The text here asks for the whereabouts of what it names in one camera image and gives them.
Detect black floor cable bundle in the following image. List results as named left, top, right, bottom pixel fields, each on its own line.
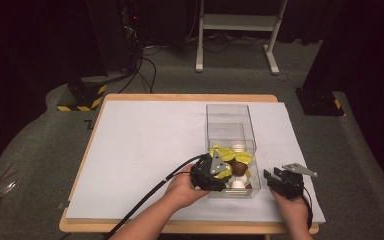
left=117, top=45, right=158, bottom=95

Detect large white round mushroom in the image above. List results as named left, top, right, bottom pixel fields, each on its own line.
left=229, top=179, right=248, bottom=190

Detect white table mat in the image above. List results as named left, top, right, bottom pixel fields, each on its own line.
left=65, top=100, right=327, bottom=224

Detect wooden table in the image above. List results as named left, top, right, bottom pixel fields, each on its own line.
left=58, top=93, right=321, bottom=235

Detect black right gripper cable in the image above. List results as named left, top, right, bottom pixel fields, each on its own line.
left=299, top=185, right=315, bottom=232

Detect clear plastic drawer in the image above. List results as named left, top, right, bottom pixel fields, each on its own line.
left=207, top=138, right=262, bottom=200

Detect brown round mushroom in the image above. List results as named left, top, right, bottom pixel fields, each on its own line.
left=230, top=161, right=249, bottom=177

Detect black stand base yellow mark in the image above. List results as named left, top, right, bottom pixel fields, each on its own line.
left=294, top=87, right=345, bottom=117

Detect person's right hand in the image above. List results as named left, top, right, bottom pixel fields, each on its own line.
left=269, top=189, right=310, bottom=229

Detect pile of lime slices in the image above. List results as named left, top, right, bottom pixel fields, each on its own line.
left=209, top=144, right=254, bottom=181

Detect person's left hand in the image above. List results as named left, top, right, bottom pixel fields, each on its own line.
left=164, top=172, right=210, bottom=212

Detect black yellow striped stand base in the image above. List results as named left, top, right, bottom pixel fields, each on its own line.
left=56, top=77, right=109, bottom=113

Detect clear plastic drawer case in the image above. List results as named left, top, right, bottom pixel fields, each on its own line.
left=205, top=103, right=258, bottom=158

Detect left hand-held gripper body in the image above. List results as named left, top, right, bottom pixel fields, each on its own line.
left=189, top=149, right=230, bottom=193

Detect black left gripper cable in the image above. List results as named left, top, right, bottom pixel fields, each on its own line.
left=103, top=153, right=209, bottom=240

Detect cables under white stand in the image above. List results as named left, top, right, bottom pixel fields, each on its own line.
left=185, top=31, right=268, bottom=54

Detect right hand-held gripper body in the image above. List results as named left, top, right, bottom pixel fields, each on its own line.
left=274, top=162, right=319, bottom=201

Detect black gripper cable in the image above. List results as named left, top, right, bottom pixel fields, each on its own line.
left=103, top=153, right=209, bottom=240
left=299, top=185, right=315, bottom=232

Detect black equipment rack red light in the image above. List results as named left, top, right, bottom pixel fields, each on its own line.
left=119, top=0, right=148, bottom=74

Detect white metal stand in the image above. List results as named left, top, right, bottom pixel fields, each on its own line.
left=195, top=0, right=290, bottom=76

